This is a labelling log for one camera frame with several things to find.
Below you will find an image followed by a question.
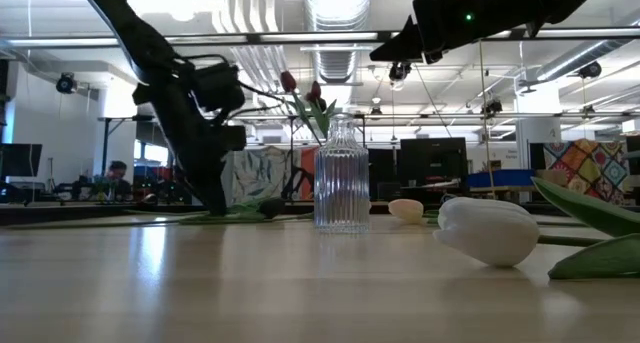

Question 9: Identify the leaf print cloth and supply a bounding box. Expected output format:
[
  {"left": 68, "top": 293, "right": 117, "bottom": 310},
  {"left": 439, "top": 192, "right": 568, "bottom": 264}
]
[{"left": 232, "top": 147, "right": 304, "bottom": 204}]

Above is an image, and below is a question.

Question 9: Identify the orange panel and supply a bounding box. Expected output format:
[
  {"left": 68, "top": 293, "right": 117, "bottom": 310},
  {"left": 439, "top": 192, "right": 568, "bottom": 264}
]
[{"left": 299, "top": 146, "right": 319, "bottom": 202}]

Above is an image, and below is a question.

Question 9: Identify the black aluminium table frame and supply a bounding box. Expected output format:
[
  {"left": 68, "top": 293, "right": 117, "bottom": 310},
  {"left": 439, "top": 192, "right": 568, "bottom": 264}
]
[{"left": 0, "top": 201, "right": 640, "bottom": 228}]

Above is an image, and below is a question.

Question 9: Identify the white artificial tulip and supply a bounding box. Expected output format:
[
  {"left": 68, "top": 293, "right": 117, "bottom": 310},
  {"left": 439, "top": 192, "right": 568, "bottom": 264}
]
[{"left": 432, "top": 176, "right": 640, "bottom": 280}]

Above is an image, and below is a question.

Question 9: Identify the blue table cover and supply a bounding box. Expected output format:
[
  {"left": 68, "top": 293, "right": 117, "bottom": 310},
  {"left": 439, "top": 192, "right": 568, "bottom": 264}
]
[{"left": 467, "top": 168, "right": 539, "bottom": 189}]

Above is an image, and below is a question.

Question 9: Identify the black high stand table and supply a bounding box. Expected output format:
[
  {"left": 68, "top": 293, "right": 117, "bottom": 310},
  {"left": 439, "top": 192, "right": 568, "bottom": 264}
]
[{"left": 97, "top": 115, "right": 156, "bottom": 177}]

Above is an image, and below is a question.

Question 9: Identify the clear ribbed glass vase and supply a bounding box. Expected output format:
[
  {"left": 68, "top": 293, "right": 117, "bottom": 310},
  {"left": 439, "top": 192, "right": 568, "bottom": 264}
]
[{"left": 313, "top": 113, "right": 371, "bottom": 234}]

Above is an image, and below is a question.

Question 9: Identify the black computer monitor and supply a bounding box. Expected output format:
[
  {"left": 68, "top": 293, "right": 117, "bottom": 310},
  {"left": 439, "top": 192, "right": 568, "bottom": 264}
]
[
  {"left": 399, "top": 137, "right": 469, "bottom": 194},
  {"left": 0, "top": 142, "right": 44, "bottom": 179},
  {"left": 367, "top": 147, "right": 401, "bottom": 202}
]

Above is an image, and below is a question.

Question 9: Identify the silver ventilation duct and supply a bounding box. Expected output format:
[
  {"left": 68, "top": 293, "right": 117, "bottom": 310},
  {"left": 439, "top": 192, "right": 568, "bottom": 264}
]
[
  {"left": 537, "top": 37, "right": 640, "bottom": 82},
  {"left": 302, "top": 0, "right": 374, "bottom": 84}
]

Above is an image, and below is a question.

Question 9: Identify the person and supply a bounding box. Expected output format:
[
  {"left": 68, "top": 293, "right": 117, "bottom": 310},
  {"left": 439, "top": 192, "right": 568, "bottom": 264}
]
[{"left": 102, "top": 160, "right": 134, "bottom": 202}]

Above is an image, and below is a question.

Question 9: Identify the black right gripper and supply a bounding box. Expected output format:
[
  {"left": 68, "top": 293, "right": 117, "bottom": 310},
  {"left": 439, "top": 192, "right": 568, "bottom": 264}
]
[{"left": 369, "top": 0, "right": 544, "bottom": 65}]

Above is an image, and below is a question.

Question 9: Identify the dark red artificial tulip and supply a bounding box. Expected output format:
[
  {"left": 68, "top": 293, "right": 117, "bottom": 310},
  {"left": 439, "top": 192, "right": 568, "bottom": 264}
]
[
  {"left": 279, "top": 70, "right": 324, "bottom": 144},
  {"left": 305, "top": 80, "right": 334, "bottom": 139}
]

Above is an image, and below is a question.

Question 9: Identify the grey overhead crossbeam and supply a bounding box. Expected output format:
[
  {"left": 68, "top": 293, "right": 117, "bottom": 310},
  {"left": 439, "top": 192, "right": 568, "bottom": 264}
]
[{"left": 0, "top": 26, "right": 640, "bottom": 48}]

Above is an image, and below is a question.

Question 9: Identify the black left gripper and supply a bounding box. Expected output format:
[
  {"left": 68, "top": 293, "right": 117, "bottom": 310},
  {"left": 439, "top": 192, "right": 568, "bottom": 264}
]
[{"left": 159, "top": 61, "right": 248, "bottom": 217}]

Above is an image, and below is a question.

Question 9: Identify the colourful patchwork quilt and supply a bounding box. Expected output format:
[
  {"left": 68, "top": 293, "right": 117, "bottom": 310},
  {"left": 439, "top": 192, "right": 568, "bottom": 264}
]
[{"left": 542, "top": 138, "right": 631, "bottom": 204}]

